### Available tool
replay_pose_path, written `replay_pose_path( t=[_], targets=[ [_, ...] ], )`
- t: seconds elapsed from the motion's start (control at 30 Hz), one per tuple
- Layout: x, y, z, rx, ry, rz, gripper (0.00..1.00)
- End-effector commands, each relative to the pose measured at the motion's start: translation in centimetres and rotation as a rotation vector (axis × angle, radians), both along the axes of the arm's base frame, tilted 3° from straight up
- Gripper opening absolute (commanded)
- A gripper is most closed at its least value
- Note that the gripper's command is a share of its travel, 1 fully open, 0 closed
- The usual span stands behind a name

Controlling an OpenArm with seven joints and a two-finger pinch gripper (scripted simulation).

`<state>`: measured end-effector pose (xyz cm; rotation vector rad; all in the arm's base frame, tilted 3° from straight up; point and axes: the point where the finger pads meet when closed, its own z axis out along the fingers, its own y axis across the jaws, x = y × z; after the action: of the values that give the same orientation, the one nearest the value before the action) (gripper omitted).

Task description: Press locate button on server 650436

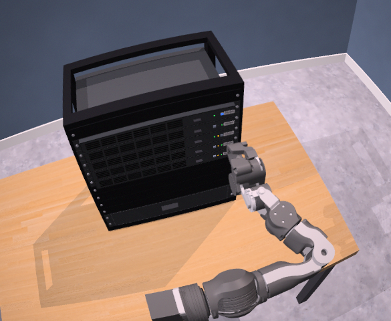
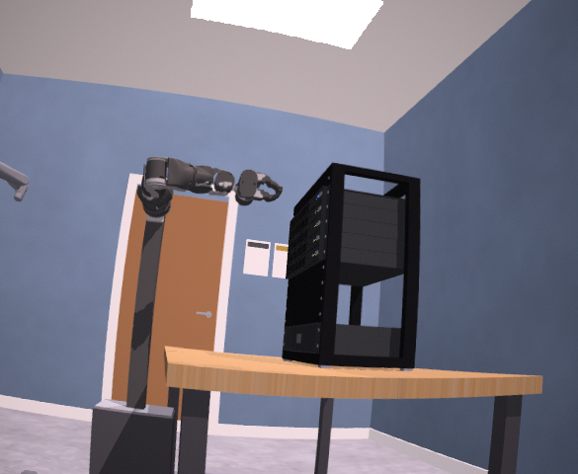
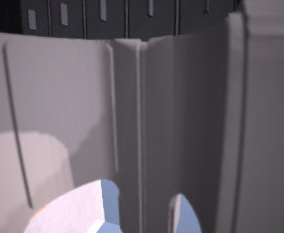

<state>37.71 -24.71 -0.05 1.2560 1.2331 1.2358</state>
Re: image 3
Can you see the black server rack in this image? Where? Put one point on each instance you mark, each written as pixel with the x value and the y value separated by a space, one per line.
pixel 111 19

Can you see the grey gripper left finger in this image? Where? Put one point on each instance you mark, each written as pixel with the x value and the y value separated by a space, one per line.
pixel 71 113

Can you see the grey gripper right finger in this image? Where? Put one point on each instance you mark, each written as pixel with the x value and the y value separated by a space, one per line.
pixel 214 123

